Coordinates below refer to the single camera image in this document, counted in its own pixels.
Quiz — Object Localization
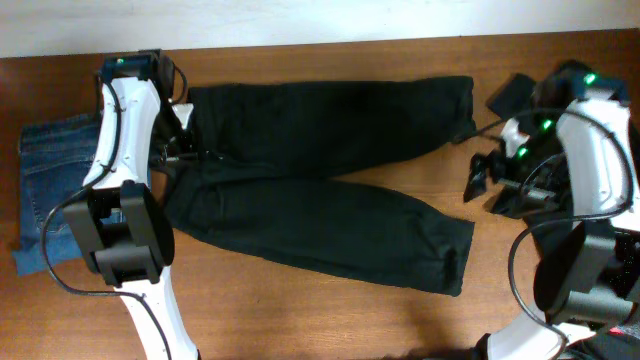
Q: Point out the black trousers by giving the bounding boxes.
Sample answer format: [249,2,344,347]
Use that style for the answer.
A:
[165,76,475,296]

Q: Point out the blue denim jeans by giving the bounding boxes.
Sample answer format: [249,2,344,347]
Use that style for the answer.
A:
[12,114,100,276]

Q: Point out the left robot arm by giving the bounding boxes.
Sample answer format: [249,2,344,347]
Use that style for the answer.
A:
[60,49,201,359]

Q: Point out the black clothes pile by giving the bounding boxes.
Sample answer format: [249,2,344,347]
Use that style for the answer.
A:
[485,59,640,360]

